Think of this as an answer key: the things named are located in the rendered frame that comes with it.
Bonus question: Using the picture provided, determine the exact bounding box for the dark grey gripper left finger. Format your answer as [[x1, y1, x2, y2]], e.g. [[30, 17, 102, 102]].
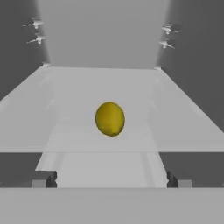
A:
[[0, 170, 58, 189]]

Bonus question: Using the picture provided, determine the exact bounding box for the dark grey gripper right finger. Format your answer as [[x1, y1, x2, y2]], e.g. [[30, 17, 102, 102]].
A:
[[166, 170, 224, 189]]

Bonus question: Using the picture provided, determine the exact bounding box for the small white shelf peg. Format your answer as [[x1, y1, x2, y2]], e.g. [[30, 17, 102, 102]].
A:
[[25, 32, 47, 46], [22, 17, 45, 30], [158, 39, 176, 50], [161, 24, 179, 36]]

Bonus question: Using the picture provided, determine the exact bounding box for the grey fridge interior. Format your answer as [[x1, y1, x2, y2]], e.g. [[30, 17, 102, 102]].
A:
[[0, 0, 224, 189]]

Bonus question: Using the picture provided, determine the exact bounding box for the yellow lemon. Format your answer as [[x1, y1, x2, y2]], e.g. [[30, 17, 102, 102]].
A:
[[94, 101, 126, 138]]

